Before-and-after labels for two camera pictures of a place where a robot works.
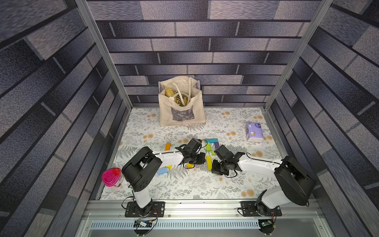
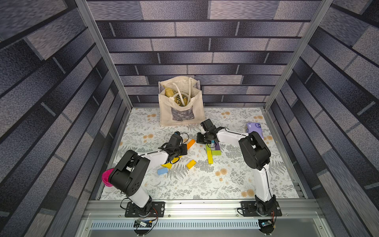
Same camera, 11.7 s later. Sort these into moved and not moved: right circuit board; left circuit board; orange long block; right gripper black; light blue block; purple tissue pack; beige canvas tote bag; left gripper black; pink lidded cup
Moved: right gripper black; orange long block; left gripper black
Not moved: light blue block; purple tissue pack; beige canvas tote bag; right circuit board; pink lidded cup; left circuit board
